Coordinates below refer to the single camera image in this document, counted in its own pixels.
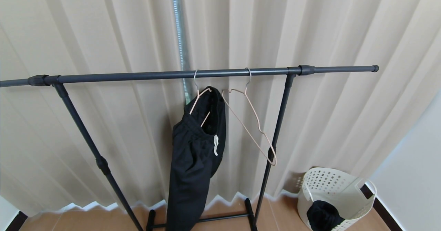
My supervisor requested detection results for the black garment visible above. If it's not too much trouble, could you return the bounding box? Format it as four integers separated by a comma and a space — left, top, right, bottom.
307, 200, 346, 231
165, 86, 227, 231

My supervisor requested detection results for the white laundry basket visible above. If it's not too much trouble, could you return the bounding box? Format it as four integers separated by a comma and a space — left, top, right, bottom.
297, 167, 378, 231

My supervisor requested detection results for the beige curtain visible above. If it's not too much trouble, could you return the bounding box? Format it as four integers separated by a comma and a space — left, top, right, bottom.
0, 0, 441, 214

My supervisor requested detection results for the black clothes rack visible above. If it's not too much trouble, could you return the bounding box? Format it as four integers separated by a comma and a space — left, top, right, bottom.
0, 65, 379, 231

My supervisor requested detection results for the pink clothes hanger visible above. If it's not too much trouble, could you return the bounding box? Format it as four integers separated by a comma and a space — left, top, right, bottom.
189, 69, 212, 127
222, 68, 277, 166

